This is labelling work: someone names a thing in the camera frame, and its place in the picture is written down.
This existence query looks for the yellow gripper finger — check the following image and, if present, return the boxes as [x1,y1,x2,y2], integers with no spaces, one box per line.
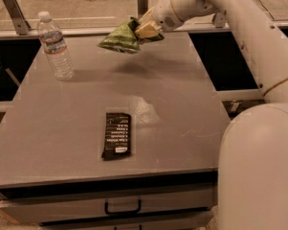
[139,8,154,25]
[134,18,161,39]

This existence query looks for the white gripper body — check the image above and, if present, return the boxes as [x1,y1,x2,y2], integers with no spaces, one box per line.
[152,0,184,32]

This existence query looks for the green jalapeno chip bag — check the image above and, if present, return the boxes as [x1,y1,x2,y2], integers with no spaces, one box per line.
[98,17,165,54]

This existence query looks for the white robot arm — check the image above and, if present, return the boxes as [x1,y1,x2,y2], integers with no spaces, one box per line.
[136,0,288,230]

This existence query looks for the black rxbar chocolate bar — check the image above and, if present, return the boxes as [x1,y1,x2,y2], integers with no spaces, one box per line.
[101,113,132,160]

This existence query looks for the clear plastic water bottle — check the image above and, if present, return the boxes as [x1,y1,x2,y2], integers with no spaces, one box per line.
[37,11,74,81]

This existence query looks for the grey upper drawer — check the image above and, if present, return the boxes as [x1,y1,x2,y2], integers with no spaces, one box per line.
[0,185,213,223]

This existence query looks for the middle metal railing bracket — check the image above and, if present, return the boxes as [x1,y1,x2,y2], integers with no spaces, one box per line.
[137,0,148,17]

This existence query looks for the metal railing bracket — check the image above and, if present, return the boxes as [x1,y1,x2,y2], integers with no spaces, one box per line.
[2,0,31,35]
[137,0,148,17]
[212,12,227,28]

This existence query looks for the right metal railing bracket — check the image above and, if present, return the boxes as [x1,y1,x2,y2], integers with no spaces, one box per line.
[212,12,227,28]

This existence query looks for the left metal railing bracket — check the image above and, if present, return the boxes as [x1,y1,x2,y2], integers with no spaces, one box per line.
[2,0,31,35]

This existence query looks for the black drawer handle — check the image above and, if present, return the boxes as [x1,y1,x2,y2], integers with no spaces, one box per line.
[104,199,142,216]

